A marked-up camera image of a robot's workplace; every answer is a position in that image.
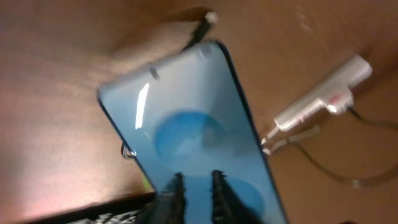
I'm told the blue Galaxy smartphone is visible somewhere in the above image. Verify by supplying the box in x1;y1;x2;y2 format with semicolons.
97;40;287;223

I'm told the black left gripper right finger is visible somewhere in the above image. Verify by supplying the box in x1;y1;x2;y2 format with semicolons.
211;170;264;224

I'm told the black charging cable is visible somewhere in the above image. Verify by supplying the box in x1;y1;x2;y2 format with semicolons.
182;11;398;189

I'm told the white power strip cord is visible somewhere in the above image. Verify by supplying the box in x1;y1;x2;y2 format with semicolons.
260;124;321;156

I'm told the white power strip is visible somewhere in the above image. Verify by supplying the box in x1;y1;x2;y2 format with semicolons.
274;55;373;132

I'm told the white charger adapter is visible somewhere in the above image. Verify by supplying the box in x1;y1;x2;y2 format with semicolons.
324;88;354;115

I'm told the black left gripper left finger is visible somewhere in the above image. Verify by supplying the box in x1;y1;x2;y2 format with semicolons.
136;172;186;224

